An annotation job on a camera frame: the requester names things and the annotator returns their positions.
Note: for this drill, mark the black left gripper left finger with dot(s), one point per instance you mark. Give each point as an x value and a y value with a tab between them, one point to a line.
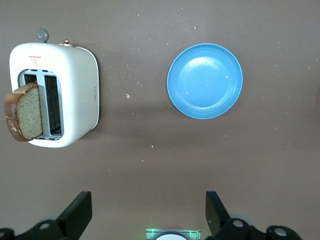
77	215

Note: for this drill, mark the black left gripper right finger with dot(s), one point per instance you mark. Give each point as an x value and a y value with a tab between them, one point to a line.
217	225

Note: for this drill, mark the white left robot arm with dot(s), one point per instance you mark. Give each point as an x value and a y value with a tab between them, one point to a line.
172	237

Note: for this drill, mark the blue plate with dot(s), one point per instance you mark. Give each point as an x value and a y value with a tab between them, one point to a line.
205	81

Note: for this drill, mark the brown table cover sheet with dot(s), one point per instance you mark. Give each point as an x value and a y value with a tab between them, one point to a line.
160	175

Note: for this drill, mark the brown bread slice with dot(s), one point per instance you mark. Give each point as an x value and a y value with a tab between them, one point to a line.
27	115

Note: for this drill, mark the white two-slot toaster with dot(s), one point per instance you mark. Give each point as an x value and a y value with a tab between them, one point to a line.
77	90

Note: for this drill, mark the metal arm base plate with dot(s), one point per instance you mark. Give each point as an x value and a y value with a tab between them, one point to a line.
150	233

